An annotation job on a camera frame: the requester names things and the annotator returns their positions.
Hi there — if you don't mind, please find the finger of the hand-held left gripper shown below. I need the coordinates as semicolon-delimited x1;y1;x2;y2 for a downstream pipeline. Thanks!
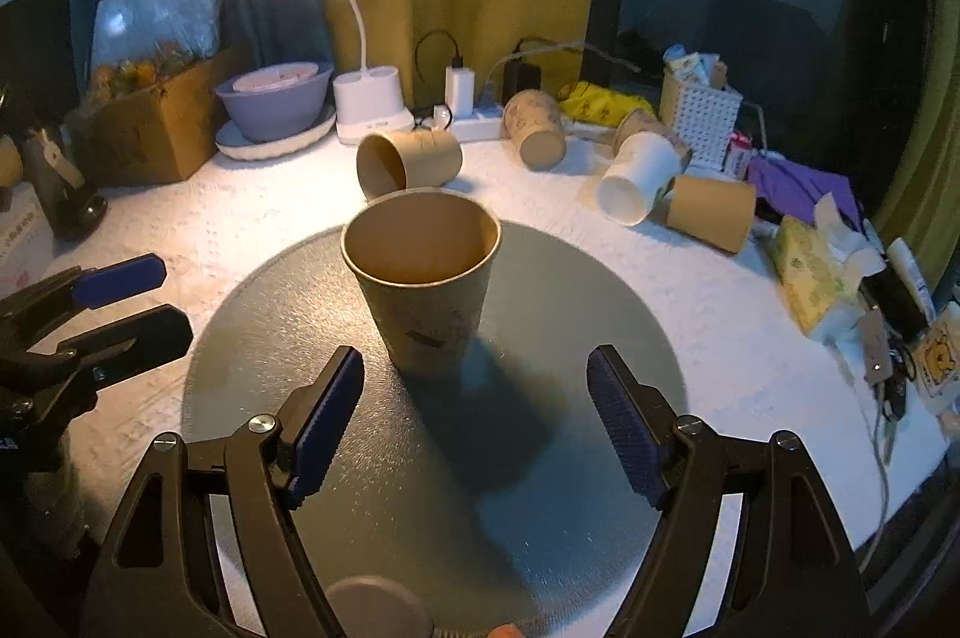
52;304;194;386
0;254;167;343

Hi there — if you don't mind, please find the white perforated basket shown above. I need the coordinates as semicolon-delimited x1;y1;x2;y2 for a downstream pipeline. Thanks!
658;64;743;168

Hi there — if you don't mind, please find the black cable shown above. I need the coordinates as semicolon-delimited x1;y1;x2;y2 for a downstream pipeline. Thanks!
415;31;466;110

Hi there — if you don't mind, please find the small pink white packet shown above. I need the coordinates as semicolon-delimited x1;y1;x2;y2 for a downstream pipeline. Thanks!
724;130;755;176

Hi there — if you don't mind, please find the yellow tissue pack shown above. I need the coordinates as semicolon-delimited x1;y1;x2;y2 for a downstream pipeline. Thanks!
765;192;886;338

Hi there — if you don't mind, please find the white desk lamp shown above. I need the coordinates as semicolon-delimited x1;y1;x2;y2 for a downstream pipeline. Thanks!
236;0;415;146

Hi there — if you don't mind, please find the clear plastic bag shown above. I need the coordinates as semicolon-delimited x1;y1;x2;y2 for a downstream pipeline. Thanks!
90;0;222;85

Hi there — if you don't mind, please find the white cable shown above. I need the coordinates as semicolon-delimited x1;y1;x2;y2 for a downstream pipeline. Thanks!
855;345;960;556

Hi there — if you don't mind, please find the white power strip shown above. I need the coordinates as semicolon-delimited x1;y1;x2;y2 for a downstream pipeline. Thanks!
409;102;526;143

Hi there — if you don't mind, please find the cardboard box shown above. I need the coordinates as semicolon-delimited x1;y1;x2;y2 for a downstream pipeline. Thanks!
71;46;248;187

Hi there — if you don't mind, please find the plain brown paper cup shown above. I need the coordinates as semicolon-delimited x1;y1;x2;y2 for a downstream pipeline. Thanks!
666;173;758;254
355;128;464;203

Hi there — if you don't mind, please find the white charger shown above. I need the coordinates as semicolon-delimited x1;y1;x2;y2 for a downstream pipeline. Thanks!
445;67;475;118

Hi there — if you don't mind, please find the white tube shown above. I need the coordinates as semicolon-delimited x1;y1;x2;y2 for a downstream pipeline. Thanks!
889;239;937;318

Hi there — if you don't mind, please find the round grey mat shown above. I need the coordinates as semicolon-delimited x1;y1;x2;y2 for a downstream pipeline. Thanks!
181;218;687;631

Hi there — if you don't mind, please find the purple cloth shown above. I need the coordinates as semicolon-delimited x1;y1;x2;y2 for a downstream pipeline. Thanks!
746;154;863;227

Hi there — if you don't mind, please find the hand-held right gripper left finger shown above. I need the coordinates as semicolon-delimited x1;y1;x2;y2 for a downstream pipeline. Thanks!
79;344;366;638

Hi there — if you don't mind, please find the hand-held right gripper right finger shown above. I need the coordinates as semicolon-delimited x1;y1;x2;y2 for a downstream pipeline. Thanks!
585;344;875;638

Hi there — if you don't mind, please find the yellow snack packet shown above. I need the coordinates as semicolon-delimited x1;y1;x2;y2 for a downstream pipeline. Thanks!
556;81;657;124

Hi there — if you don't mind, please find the white paper cup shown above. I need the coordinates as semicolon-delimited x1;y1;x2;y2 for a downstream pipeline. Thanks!
597;131;682;227

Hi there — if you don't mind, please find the bunch of keys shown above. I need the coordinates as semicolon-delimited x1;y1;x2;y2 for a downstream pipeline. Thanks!
862;308;912;444

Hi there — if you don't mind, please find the white plate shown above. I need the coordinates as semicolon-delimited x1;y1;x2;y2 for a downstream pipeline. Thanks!
214;106;338;161

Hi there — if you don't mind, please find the black tool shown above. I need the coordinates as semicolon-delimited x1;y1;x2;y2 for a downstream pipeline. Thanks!
22;124;108;238

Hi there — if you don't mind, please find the purple bowl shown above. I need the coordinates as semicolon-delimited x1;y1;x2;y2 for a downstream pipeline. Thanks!
216;61;335;143

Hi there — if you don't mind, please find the brown printed paper cup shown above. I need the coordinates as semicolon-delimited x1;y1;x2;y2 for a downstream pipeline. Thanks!
613;108;695;167
501;89;567;170
341;188;502;380

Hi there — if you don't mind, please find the pink lid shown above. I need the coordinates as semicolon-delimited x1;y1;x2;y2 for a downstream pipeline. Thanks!
231;62;320;94

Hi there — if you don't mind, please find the black charger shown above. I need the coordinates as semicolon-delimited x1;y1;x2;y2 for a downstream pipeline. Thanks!
501;57;542;100

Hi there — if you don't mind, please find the yellow bear card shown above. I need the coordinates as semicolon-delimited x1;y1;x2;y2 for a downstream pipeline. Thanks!
911;302;960;418

